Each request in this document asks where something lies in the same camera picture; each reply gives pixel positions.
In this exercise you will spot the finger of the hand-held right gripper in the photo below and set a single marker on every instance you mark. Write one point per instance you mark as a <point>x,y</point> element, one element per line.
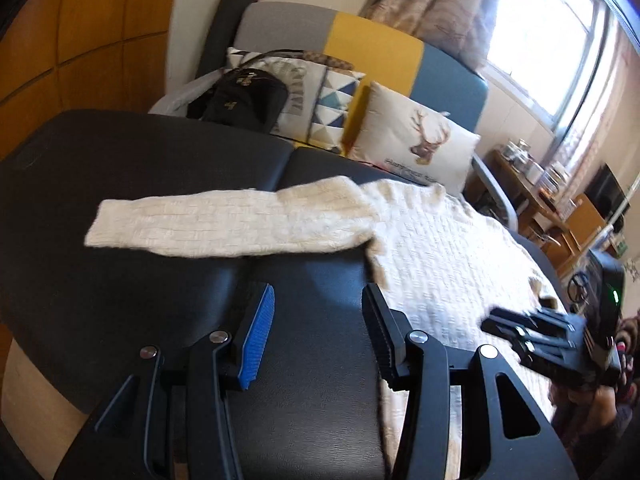
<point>540,346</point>
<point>530,321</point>

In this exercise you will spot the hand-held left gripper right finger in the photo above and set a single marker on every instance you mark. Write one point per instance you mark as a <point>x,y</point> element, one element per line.
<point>382,335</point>

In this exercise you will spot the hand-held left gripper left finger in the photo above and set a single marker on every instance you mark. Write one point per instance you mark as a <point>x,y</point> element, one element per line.
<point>257,335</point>

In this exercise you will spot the cream knit sweater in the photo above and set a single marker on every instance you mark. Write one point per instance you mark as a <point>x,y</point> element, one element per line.
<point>450,260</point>

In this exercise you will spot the person's right hand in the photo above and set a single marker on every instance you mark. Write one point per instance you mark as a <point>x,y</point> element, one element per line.
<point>607,407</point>

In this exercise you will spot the black steering wheel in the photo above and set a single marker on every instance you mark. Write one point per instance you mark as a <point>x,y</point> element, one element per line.
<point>575,280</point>

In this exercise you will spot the yellow wooden cabinet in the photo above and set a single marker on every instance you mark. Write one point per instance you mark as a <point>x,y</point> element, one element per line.
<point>585,225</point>

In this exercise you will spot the black monitor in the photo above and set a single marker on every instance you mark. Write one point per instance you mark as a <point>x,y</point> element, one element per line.
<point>605,190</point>

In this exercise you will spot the white canister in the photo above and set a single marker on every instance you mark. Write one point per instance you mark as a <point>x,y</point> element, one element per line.
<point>533,175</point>

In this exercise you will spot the wooden side desk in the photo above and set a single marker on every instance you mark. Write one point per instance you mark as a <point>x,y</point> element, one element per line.
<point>505,167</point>

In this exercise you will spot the pale sheer curtain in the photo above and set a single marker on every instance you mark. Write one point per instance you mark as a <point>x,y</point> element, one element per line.
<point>620,85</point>

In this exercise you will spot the deer print pillow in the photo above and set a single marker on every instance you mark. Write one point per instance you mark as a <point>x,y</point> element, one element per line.
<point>400,130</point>

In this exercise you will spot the black handbag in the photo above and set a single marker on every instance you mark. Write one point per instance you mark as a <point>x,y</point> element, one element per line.
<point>240,100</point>

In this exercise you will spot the triangle pattern pillow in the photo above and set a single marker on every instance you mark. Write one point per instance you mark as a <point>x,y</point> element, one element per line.
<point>320,95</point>

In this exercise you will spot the grey yellow blue sofa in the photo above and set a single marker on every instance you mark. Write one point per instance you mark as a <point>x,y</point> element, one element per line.
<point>450,80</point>

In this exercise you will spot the window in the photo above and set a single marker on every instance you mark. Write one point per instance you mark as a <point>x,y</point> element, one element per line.
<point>545,35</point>

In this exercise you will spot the black rolled mat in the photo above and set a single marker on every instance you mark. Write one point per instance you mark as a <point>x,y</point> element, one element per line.
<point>227,20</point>

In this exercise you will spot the brown patterned curtain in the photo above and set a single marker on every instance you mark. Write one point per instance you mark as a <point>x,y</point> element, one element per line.
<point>440,5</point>

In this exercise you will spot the orange wooden wardrobe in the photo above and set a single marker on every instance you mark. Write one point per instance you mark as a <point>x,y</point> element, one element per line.
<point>75,35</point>

